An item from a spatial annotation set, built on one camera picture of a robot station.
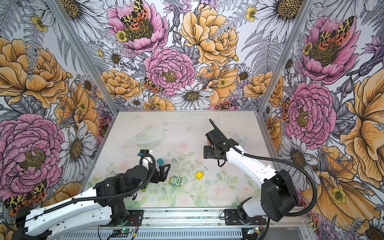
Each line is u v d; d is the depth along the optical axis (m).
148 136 1.10
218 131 0.59
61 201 0.47
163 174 0.64
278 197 0.42
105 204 0.50
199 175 0.87
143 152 0.63
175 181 0.85
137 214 0.75
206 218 0.76
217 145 0.65
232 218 0.73
